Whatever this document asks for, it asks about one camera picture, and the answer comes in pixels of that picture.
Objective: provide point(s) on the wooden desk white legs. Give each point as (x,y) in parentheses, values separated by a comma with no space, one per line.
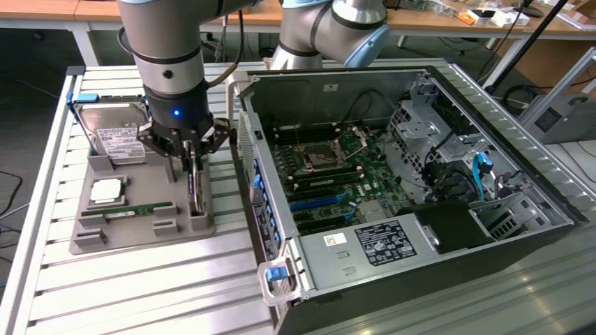
(428,21)
(37,10)

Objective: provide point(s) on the grey parts rack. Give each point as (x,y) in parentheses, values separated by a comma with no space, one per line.
(139,181)

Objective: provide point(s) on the green motherboard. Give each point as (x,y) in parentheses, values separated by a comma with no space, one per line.
(368,188)

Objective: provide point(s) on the black PC case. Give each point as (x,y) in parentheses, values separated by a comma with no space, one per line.
(419,289)

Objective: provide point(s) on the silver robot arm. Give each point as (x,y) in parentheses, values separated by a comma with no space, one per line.
(163,42)

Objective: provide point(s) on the silver chipset heat sink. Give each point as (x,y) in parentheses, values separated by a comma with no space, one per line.
(372,210)

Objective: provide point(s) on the white box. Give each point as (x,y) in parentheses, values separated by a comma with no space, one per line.
(503,19)

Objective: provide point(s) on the black plastic shroud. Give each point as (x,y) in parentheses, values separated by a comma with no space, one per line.
(447,227)

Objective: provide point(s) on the green RAM stick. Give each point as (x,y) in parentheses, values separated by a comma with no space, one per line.
(325,179)
(135,210)

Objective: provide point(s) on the CPU socket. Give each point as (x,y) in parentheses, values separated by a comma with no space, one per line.
(321,158)

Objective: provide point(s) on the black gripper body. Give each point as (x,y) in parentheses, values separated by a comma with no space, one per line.
(179,108)

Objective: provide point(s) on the metal socket cover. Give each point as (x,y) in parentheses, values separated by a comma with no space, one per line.
(356,132)

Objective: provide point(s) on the silver CPU chip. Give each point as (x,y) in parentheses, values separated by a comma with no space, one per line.
(108,191)

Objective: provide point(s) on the grey power supply unit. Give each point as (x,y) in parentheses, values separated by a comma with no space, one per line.
(325,265)

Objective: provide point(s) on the graphics card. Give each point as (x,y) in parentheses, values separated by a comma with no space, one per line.
(195,188)

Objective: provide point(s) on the black stand pole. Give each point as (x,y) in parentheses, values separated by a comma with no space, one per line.
(535,38)

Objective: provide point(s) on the black expansion slot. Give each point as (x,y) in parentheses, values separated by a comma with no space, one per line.
(312,195)

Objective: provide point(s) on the hard disk in blue caddy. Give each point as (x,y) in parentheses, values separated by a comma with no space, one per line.
(112,139)

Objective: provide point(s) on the blue expansion slot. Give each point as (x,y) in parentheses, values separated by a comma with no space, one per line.
(316,203)

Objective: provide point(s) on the metal disk bay cage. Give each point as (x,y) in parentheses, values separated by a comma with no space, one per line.
(415,129)

